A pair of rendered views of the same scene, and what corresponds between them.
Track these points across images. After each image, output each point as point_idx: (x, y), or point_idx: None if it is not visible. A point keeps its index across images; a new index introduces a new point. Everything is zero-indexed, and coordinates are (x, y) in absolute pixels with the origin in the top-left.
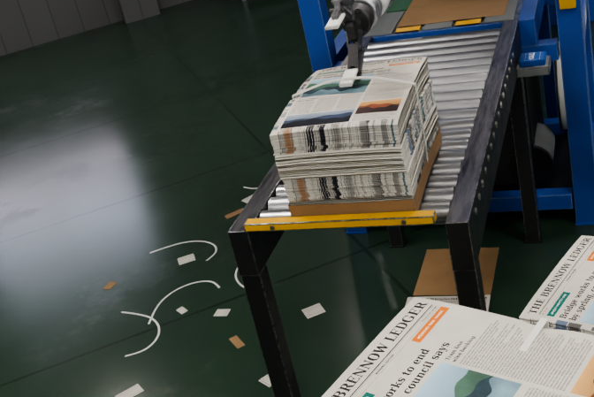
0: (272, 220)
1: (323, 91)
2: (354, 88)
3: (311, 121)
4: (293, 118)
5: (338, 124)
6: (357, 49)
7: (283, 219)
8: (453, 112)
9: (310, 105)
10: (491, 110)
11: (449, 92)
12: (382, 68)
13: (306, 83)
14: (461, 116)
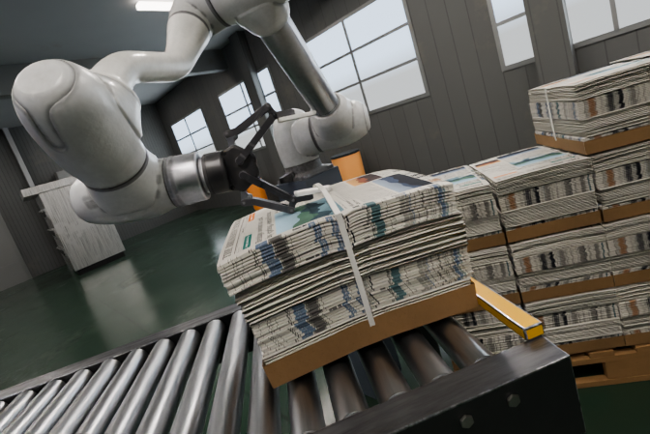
0: (502, 303)
1: (324, 208)
2: (318, 202)
3: (407, 180)
4: (403, 188)
5: (405, 173)
6: (267, 182)
7: (491, 297)
8: (187, 342)
9: (368, 195)
10: (202, 317)
11: (119, 373)
12: (260, 217)
13: (289, 231)
14: (193, 339)
